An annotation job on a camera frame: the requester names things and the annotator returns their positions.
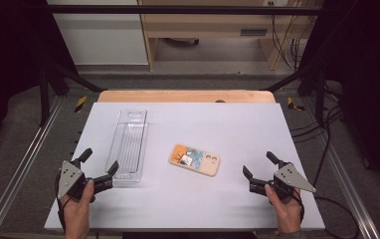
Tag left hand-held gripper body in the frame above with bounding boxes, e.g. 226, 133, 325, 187
57, 158, 114, 204

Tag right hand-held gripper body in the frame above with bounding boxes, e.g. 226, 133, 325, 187
249, 160, 317, 201

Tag clear plastic tray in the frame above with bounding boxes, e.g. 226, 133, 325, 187
104, 109, 150, 184

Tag beige phone case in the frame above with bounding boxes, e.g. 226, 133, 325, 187
168, 143, 222, 177

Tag person's left hand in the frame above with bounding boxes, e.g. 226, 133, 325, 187
60, 179, 95, 231

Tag person's right hand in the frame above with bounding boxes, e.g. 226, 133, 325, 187
264, 184, 303, 234

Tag yellow black tape strip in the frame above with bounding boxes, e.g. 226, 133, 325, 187
74, 96, 89, 114
286, 97, 306, 113

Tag black metal stand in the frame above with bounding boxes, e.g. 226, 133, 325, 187
263, 61, 332, 124
38, 61, 106, 127

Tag wooden table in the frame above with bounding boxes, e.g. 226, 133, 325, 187
97, 89, 277, 104

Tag white cabinet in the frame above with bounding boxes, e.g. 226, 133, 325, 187
46, 0, 149, 67

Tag black curtain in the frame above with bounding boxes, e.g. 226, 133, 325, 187
296, 0, 380, 202
0, 0, 79, 163

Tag wooden desk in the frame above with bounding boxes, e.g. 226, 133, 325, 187
136, 0, 323, 72

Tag right hand-held gripper cable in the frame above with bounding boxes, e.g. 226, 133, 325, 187
290, 190, 306, 223

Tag aluminium rail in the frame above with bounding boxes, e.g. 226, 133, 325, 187
300, 98, 380, 239
0, 96, 65, 239

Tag black floor cable bundle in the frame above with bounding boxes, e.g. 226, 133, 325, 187
289, 84, 345, 188

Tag black floor cable loop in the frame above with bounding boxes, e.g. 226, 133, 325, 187
312, 195, 361, 239

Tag hanging black cables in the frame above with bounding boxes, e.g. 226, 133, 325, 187
268, 1, 318, 72

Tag black horizontal frame bar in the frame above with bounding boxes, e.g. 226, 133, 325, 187
25, 4, 340, 16

